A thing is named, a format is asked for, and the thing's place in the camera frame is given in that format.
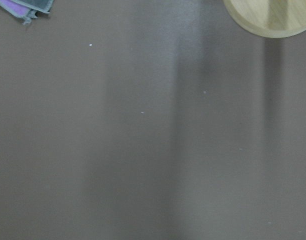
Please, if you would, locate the wooden mug tree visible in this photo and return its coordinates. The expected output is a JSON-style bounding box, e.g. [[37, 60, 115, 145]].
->
[[223, 0, 306, 39]]

